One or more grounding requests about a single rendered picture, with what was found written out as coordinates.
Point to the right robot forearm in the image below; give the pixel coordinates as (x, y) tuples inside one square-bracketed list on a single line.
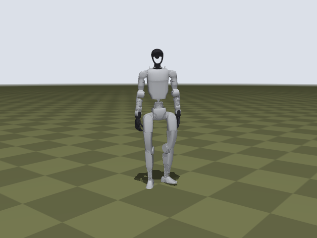
[(138, 105)]

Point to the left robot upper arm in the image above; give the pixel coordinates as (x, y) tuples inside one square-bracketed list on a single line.
[(173, 81)]

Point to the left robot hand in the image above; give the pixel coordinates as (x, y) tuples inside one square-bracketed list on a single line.
[(178, 118)]

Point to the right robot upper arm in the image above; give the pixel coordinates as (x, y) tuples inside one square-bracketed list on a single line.
[(141, 83)]

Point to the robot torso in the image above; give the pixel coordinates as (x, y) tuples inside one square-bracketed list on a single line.
[(157, 82)]

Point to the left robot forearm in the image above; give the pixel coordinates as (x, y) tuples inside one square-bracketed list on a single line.
[(177, 104)]

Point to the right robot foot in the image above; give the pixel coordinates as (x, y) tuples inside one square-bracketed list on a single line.
[(150, 184)]

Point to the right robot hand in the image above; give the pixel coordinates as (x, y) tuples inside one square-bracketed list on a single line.
[(138, 122)]

